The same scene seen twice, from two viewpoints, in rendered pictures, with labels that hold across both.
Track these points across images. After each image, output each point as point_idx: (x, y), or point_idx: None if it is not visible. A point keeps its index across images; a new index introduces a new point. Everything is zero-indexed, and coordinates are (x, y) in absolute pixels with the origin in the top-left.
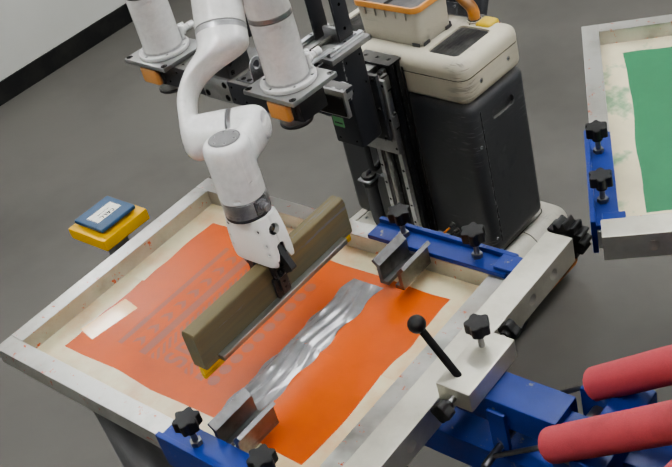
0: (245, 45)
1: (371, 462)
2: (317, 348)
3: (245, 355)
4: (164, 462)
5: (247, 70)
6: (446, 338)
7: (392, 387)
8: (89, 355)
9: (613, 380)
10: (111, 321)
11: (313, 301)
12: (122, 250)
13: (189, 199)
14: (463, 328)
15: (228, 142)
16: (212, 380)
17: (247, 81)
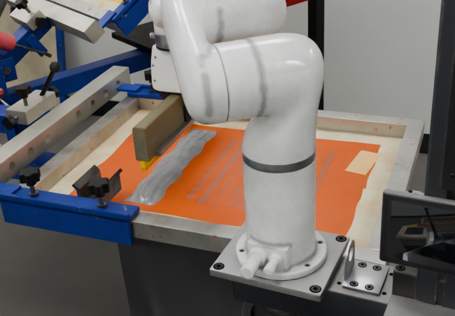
0: None
1: (93, 84)
2: (163, 160)
3: (219, 153)
4: None
5: (391, 291)
6: (61, 155)
7: (95, 132)
8: (351, 142)
9: None
10: (358, 160)
11: (182, 187)
12: (400, 185)
13: (380, 237)
14: (42, 130)
15: None
16: (234, 141)
17: (363, 262)
